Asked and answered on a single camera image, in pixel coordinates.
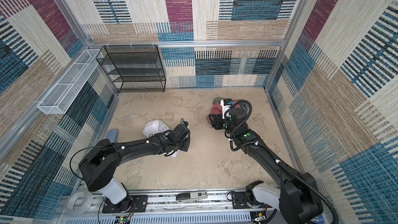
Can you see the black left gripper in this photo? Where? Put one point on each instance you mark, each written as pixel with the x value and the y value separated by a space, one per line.
pixel 187 144

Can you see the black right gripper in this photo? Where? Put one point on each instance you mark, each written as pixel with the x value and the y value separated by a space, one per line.
pixel 217 120

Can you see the white cloth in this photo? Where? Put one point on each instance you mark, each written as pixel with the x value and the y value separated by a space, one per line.
pixel 155 128

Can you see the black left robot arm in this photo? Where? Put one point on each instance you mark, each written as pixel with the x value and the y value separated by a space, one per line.
pixel 99 165

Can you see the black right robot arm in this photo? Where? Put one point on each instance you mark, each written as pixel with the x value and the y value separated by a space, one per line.
pixel 297 203

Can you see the pink shirt with grey trim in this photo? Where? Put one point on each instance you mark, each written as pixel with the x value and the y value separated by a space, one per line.
pixel 216 110

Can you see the grey handheld scanner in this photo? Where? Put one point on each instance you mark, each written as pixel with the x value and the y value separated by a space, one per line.
pixel 191 196

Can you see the blue-grey oval pad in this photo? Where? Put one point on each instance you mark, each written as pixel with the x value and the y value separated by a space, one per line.
pixel 112 135

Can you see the black mesh shelf rack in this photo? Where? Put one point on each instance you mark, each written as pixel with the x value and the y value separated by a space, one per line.
pixel 133 68

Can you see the white tape roll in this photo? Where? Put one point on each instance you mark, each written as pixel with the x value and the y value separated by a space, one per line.
pixel 79 202

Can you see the blue book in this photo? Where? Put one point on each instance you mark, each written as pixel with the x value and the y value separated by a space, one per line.
pixel 318 220

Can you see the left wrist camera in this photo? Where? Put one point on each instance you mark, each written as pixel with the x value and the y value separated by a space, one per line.
pixel 184 123

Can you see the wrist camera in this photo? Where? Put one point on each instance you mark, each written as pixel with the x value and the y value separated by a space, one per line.
pixel 225 106
pixel 184 123

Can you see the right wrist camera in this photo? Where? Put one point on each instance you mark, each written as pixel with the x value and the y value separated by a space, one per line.
pixel 225 106

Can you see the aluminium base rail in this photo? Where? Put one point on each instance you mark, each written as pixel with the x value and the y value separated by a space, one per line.
pixel 161 207

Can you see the white wire mesh basket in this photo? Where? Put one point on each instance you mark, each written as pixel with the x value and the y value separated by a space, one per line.
pixel 61 96

